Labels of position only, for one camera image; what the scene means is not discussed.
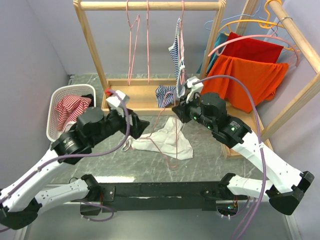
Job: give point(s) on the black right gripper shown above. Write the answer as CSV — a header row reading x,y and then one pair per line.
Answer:
x,y
181,110

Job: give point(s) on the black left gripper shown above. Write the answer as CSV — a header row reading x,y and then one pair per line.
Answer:
x,y
138,125

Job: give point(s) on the red white striped tank top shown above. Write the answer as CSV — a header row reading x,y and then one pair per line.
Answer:
x,y
70,107

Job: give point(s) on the pink wire hanger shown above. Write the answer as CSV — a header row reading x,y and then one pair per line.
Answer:
x,y
132,44

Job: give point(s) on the pink hanger of striped top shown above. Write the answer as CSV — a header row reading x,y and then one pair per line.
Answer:
x,y
148,42

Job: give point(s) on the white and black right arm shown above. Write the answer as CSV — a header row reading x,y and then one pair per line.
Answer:
x,y
284,187

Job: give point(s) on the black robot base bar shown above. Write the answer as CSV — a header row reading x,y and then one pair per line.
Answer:
x,y
144,196

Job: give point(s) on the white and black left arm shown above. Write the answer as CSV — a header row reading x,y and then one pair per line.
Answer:
x,y
22,201

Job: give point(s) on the blue white striped tank top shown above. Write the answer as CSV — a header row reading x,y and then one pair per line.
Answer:
x,y
166,95

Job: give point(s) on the large pink plastic hanger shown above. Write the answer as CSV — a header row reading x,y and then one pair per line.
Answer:
x,y
218,50

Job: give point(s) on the pink hanger of blue top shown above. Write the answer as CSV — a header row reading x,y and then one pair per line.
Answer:
x,y
181,48

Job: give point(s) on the orange plastic hanger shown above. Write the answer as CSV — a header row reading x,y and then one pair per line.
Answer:
x,y
263,23

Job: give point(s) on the white perforated laundry basket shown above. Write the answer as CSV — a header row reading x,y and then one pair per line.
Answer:
x,y
79,89

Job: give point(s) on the large wooden clothes rack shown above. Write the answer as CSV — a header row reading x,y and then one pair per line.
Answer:
x,y
308,92

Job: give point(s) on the orange shirt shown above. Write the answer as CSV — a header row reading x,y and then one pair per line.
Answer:
x,y
261,80

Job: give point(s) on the red shirt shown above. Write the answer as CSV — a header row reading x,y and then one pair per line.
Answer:
x,y
253,50

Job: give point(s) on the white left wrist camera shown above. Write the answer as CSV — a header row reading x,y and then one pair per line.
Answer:
x,y
114,101

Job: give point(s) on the blue wire hanger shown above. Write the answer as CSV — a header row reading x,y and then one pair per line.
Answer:
x,y
251,9

